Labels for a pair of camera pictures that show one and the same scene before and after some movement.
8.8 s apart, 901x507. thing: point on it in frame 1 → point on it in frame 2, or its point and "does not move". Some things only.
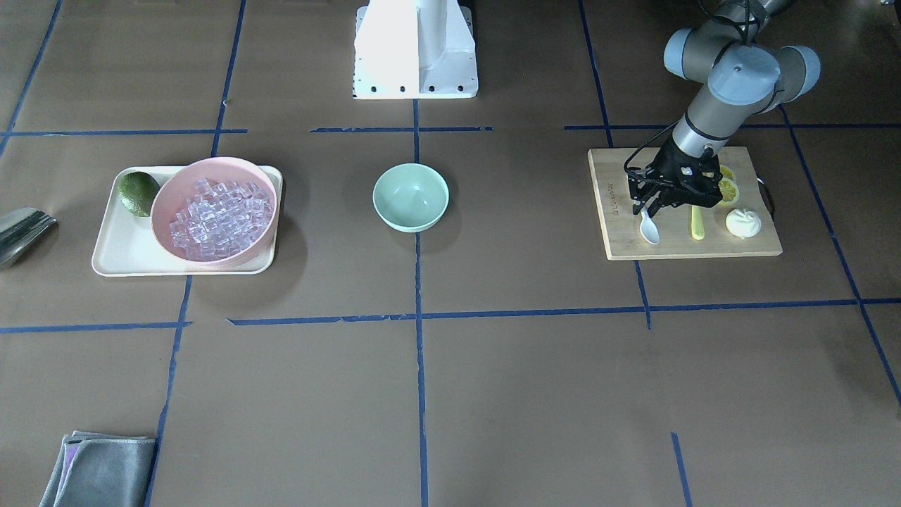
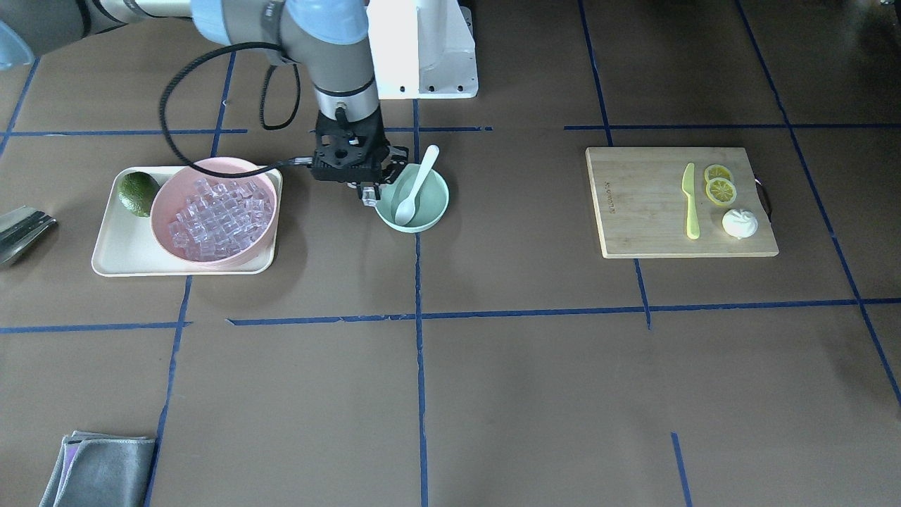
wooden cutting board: [744, 227] does not move
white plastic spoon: [649, 229] → [405, 210]
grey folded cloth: [101, 470] does not move
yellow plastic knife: [697, 228] does not move
